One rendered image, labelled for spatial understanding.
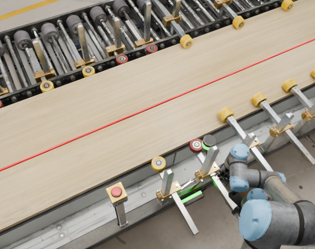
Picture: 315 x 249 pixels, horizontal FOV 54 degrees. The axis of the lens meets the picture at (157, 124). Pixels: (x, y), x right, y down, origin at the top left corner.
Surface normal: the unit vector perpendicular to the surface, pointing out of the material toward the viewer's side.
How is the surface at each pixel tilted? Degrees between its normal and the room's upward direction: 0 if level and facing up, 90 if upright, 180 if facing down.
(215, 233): 0
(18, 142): 0
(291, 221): 10
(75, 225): 0
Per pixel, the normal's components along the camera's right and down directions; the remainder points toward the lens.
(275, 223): 0.01, -0.19
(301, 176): 0.04, -0.51
